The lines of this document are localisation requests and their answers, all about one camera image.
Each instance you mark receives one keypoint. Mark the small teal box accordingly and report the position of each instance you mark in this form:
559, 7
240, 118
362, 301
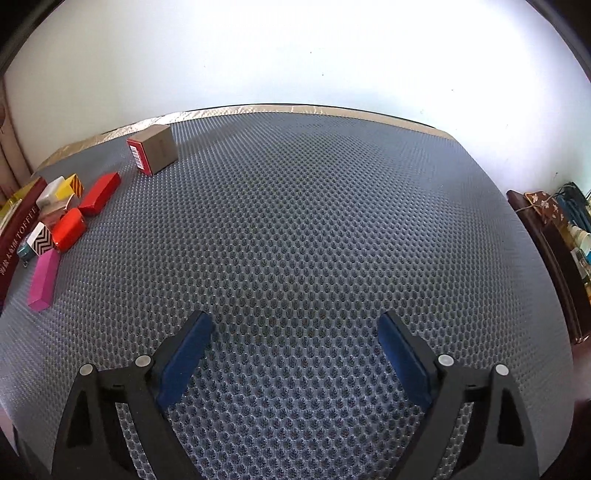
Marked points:
25, 252

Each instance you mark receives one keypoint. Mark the brown patterned cloth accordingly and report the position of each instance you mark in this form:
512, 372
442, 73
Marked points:
545, 203

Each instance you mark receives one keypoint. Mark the long pink box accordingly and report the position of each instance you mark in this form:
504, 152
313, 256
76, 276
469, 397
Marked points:
44, 280

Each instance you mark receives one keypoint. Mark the pale pink box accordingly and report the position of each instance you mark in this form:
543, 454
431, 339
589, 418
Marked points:
50, 215

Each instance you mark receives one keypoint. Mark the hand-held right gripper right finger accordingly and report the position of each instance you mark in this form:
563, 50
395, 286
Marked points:
408, 364

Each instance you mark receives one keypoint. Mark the yellow box with striped end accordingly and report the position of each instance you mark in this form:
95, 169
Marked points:
74, 185

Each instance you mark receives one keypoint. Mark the short orange-red box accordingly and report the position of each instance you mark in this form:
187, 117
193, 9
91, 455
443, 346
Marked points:
69, 229

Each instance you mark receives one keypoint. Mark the black white zigzag box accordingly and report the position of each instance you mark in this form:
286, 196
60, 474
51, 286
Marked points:
40, 240

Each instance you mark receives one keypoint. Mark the yellow box of assorted items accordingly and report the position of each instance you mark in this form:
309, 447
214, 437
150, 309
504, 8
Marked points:
21, 221

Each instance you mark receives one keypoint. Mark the long red box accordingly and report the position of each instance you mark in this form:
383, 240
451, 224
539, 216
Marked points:
99, 194

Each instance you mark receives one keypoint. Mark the grey mesh mat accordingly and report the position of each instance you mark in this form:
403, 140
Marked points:
295, 258

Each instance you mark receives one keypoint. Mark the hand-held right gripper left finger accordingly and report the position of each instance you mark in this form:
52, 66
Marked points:
182, 364

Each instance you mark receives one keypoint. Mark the brown cardboard box red end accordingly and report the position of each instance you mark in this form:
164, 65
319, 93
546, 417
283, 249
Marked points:
159, 147

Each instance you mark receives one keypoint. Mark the dark wooden cabinet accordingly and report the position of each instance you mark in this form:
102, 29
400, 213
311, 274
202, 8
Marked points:
549, 258

